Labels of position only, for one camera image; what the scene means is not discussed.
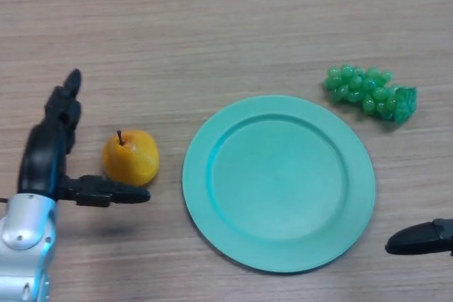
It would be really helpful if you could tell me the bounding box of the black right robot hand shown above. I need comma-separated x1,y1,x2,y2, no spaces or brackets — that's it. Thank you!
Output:
384,218,453,257

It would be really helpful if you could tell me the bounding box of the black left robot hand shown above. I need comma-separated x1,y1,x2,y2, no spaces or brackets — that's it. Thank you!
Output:
17,68,151,207

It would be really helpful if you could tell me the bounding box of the yellow pear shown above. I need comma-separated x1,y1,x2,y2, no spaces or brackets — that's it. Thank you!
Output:
102,129,160,187

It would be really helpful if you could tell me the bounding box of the green round plate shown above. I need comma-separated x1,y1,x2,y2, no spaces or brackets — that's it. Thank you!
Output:
182,94,377,274

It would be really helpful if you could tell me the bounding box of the green grape bunch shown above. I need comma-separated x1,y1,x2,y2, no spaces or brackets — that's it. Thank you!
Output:
322,64,418,125

